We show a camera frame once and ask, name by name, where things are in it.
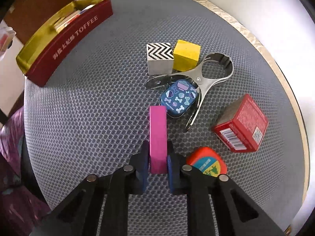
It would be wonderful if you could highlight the gold red toffee tin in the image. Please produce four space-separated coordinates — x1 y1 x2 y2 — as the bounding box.
16 0 113 87

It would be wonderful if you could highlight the grey honeycomb table mat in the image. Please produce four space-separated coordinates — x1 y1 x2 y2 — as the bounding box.
24 0 307 235

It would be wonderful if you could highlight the blue red clear card box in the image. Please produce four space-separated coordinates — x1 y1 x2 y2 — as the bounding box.
64 4 94 26

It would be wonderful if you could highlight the yellow wooden cube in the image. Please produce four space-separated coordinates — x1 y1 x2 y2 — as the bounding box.
173 40 201 71

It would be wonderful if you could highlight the clear case with red cards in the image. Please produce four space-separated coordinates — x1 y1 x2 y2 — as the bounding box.
0 27 16 60

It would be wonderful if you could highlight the pink rectangular block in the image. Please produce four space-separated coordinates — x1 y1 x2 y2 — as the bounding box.
149 105 168 174

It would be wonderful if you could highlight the red cardboard box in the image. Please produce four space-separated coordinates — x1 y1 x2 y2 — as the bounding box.
211 93 269 153

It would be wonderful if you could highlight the blue patterned small tin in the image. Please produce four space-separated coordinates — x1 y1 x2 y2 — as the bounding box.
158 79 198 118

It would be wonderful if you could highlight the black white zigzag cube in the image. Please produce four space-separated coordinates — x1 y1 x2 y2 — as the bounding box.
146 42 174 75

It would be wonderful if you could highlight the silver metal clip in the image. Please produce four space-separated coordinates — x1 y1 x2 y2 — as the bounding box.
145 52 234 132

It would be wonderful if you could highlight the gold ribbed lighter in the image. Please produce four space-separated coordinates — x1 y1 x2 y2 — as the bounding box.
53 10 81 32

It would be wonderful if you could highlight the red tape measure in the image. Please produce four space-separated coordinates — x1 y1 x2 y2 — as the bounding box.
186 147 227 177

